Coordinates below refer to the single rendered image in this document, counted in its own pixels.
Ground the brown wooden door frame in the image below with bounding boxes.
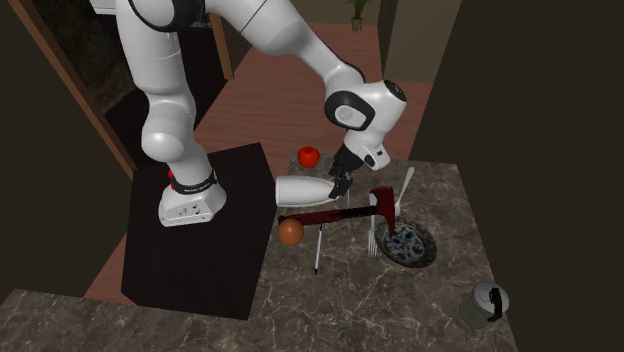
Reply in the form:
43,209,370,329
6,0,236,181

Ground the silver mug with black handle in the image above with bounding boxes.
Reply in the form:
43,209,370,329
458,281,511,330

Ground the green potted plant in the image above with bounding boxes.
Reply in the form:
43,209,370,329
345,0,373,33

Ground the red apple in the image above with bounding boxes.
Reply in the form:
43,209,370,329
297,145,321,169

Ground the silver fork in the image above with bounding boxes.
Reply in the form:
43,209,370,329
366,193,381,259

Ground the patterned blue bowl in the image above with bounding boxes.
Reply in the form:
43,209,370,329
373,220,438,269

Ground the brown egg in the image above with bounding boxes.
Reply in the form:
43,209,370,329
277,218,306,247

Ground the white bottle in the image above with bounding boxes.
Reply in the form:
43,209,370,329
274,175,339,208

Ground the black robot stand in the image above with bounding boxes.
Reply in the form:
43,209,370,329
120,142,278,321

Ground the dark red hammer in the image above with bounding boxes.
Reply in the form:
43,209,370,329
276,185,398,236

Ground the white pen with black tip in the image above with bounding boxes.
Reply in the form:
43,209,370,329
313,223,324,276

